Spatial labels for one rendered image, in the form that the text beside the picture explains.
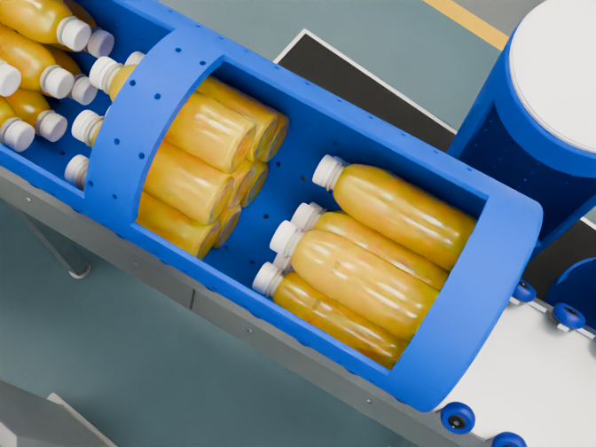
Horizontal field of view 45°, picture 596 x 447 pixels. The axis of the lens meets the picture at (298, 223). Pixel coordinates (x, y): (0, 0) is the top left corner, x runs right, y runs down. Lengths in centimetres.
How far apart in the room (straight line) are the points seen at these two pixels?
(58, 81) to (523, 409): 77
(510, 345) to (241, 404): 101
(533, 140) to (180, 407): 120
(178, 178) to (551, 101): 55
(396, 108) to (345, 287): 130
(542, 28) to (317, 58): 106
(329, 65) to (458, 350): 146
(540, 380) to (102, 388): 123
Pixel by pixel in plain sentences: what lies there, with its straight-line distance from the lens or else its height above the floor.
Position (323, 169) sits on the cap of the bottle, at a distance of 88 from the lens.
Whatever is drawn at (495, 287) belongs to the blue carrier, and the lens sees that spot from 75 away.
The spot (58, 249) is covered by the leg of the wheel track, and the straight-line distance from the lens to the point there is 182.
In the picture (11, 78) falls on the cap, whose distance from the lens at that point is 99.
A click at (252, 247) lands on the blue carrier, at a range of 101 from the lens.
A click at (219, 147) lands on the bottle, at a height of 118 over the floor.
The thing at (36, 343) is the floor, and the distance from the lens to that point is 204.
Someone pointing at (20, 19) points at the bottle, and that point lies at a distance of 103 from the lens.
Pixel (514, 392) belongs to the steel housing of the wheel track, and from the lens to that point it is 106.
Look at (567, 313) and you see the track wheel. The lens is 105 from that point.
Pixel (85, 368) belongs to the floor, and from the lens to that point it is 200.
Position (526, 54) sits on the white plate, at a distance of 113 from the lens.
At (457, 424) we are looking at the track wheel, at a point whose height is 97.
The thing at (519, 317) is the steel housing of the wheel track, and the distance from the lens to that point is 108.
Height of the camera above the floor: 192
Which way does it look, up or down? 69 degrees down
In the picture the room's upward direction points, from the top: 8 degrees clockwise
